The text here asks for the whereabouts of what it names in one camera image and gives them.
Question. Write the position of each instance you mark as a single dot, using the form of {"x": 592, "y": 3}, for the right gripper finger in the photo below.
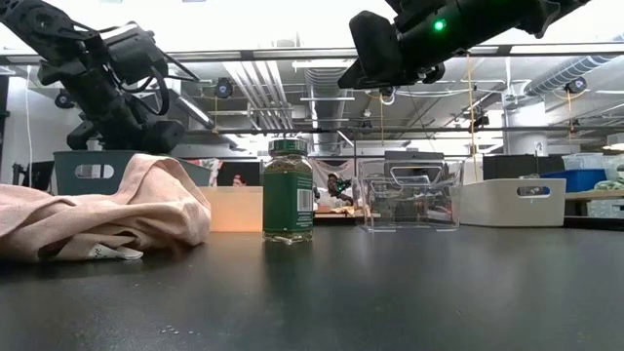
{"x": 378, "y": 49}

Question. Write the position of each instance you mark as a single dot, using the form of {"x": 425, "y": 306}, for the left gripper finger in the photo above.
{"x": 166, "y": 136}
{"x": 83, "y": 136}

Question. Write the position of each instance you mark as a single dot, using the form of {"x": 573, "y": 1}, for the pink cloth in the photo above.
{"x": 97, "y": 214}

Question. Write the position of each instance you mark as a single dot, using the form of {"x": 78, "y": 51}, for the green-label glass spice jar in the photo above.
{"x": 287, "y": 205}

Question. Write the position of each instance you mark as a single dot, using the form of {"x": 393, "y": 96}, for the clear plastic bin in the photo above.
{"x": 370, "y": 195}

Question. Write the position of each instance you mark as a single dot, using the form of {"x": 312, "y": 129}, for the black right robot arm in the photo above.
{"x": 526, "y": 14}

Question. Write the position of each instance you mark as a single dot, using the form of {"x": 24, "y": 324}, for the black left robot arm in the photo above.
{"x": 44, "y": 22}

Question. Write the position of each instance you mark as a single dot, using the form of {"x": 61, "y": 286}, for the black round ceiling device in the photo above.
{"x": 576, "y": 85}
{"x": 223, "y": 88}
{"x": 61, "y": 101}

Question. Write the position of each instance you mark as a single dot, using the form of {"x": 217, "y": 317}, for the dark teal plastic bin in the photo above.
{"x": 66, "y": 170}

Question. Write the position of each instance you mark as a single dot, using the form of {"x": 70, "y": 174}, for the floral fabric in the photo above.
{"x": 212, "y": 168}

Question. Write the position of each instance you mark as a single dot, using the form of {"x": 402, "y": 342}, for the black equipment stand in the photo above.
{"x": 41, "y": 175}

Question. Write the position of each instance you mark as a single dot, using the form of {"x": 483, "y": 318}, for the orange plastic bin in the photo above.
{"x": 229, "y": 209}

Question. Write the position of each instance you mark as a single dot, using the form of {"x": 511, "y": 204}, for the white concrete column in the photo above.
{"x": 526, "y": 131}

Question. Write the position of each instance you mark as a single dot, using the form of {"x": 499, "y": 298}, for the grey hanging sheet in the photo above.
{"x": 322, "y": 168}

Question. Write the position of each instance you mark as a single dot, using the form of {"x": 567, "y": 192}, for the person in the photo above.
{"x": 333, "y": 185}

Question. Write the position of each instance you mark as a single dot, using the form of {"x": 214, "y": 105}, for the white plastic bin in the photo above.
{"x": 512, "y": 209}

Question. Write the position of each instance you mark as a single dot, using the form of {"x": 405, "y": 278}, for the clear storage tub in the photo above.
{"x": 582, "y": 161}

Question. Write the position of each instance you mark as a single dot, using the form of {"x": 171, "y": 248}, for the blue plastic storage bin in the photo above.
{"x": 580, "y": 180}

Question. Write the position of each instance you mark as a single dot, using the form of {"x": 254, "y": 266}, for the wooden work table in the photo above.
{"x": 595, "y": 195}

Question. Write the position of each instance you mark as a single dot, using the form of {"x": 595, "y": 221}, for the green cloth bundle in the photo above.
{"x": 612, "y": 185}

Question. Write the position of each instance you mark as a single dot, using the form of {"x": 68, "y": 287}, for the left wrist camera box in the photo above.
{"x": 131, "y": 53}

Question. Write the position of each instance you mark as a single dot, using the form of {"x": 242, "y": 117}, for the black vertical post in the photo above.
{"x": 4, "y": 122}

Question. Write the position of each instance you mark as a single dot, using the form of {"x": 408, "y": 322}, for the horizontal overhead frame bar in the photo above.
{"x": 268, "y": 52}

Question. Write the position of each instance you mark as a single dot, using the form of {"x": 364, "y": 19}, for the long silver ventilation duct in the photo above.
{"x": 565, "y": 72}

